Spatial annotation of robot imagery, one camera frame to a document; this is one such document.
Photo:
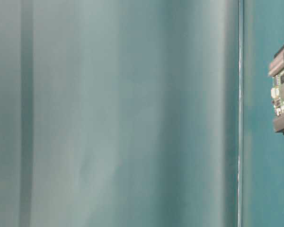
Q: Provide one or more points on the green circuit board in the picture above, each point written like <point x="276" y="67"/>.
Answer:
<point x="277" y="93"/>

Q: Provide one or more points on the black bench vise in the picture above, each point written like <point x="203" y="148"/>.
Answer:
<point x="276" y="72"/>

